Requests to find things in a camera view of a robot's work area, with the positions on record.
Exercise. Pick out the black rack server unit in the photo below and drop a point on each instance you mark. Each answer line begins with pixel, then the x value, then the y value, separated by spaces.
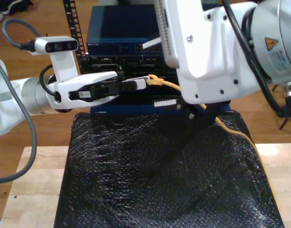
pixel 107 63

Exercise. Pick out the blue network switch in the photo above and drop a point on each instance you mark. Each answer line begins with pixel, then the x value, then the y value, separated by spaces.
pixel 121 23

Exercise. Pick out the dark shoe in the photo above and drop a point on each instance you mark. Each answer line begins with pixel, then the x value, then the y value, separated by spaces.
pixel 17 6

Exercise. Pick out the black tray with red light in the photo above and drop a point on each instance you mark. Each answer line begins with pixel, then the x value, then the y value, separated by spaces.
pixel 159 95

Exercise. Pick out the black bubble mat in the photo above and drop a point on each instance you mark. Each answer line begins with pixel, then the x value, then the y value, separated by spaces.
pixel 147 171

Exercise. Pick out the black perforated rack post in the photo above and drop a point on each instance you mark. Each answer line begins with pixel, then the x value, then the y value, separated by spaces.
pixel 74 26

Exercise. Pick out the blue flat rack unit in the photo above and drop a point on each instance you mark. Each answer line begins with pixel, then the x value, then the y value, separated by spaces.
pixel 135 109

